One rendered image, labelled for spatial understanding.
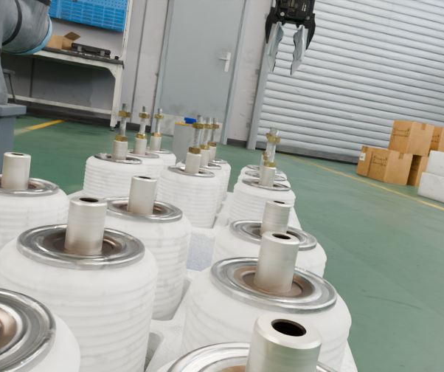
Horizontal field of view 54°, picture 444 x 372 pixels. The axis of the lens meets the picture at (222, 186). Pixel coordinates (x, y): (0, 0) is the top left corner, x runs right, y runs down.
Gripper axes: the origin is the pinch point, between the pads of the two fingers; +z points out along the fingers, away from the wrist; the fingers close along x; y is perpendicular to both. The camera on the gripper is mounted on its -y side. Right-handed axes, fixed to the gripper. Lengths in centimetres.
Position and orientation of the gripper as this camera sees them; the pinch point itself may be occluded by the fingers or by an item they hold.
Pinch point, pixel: (282, 66)
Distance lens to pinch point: 93.0
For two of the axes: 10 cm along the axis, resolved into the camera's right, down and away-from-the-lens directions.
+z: -1.7, 9.7, 1.5
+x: 9.8, 1.8, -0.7
